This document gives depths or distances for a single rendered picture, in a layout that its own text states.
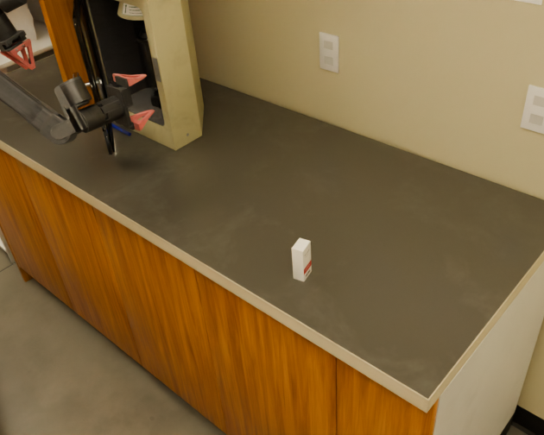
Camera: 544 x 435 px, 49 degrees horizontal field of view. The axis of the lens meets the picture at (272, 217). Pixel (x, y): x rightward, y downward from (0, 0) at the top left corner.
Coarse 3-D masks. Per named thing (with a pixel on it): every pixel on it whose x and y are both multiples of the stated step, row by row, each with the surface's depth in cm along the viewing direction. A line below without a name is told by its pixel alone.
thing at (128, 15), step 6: (120, 6) 170; (126, 6) 167; (132, 6) 166; (120, 12) 170; (126, 12) 168; (132, 12) 167; (138, 12) 166; (126, 18) 168; (132, 18) 167; (138, 18) 167
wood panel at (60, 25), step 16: (48, 0) 175; (64, 0) 178; (48, 16) 176; (64, 16) 180; (48, 32) 181; (64, 32) 182; (64, 48) 184; (64, 64) 186; (80, 64) 190; (64, 80) 190
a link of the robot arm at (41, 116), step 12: (0, 72) 141; (0, 84) 141; (12, 84) 141; (0, 96) 141; (12, 96) 142; (24, 96) 142; (12, 108) 142; (24, 108) 142; (36, 108) 142; (48, 108) 144; (36, 120) 142; (48, 120) 142; (60, 120) 143; (48, 132) 143
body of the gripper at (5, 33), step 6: (0, 18) 159; (6, 18) 161; (0, 24) 159; (6, 24) 160; (12, 24) 162; (0, 30) 160; (6, 30) 160; (12, 30) 162; (18, 30) 164; (0, 36) 161; (6, 36) 161; (12, 36) 160; (0, 42) 161; (6, 42) 159; (12, 42) 160
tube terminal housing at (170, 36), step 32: (128, 0) 161; (160, 0) 159; (160, 32) 163; (192, 32) 187; (160, 64) 167; (192, 64) 179; (160, 96) 174; (192, 96) 180; (160, 128) 183; (192, 128) 185
